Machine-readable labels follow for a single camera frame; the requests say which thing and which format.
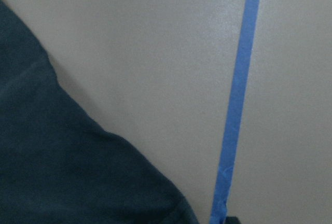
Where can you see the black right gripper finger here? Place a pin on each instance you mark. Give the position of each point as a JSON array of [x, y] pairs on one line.
[[232, 220]]

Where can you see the black printed t-shirt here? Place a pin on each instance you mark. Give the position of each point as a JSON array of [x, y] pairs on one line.
[[57, 164]]

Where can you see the blue tape grid lines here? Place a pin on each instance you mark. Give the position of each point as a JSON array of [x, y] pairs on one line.
[[234, 113]]

